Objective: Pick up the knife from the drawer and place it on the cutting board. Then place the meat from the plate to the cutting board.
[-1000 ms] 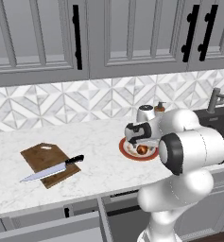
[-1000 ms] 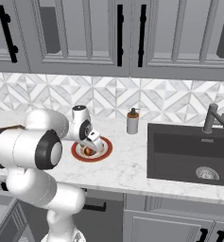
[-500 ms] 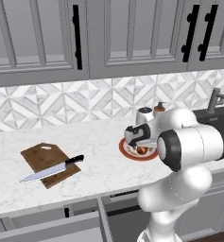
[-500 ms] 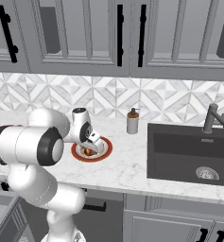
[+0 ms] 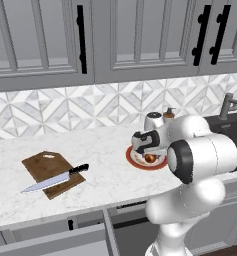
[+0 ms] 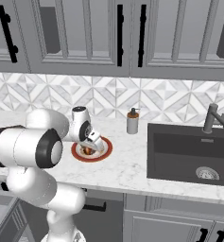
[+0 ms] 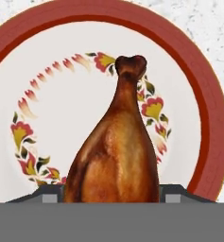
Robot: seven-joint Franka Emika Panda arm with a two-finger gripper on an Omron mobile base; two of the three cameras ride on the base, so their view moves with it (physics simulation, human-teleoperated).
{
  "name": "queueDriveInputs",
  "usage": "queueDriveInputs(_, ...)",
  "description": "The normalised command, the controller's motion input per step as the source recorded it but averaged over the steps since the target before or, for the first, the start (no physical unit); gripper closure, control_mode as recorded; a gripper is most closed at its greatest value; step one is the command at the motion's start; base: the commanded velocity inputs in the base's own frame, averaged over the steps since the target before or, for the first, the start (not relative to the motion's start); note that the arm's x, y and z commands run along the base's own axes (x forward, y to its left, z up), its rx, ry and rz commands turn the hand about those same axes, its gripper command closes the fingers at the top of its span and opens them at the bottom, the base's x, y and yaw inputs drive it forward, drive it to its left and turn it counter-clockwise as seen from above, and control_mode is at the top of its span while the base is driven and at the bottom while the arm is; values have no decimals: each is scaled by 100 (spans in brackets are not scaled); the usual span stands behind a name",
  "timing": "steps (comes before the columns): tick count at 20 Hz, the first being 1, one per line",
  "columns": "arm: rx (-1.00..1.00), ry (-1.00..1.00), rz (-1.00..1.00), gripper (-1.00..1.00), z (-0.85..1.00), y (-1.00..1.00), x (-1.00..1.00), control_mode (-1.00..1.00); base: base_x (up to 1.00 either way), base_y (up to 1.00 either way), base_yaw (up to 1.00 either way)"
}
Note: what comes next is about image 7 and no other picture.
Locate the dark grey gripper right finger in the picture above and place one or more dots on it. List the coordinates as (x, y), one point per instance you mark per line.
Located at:
(175, 193)

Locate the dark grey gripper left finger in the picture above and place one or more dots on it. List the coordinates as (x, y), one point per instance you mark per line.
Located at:
(48, 193)

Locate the brown roasted chicken drumstick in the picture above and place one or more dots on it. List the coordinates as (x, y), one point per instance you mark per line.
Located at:
(119, 151)

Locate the red-rimmed white floral plate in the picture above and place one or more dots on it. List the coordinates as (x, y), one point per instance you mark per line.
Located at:
(72, 104)

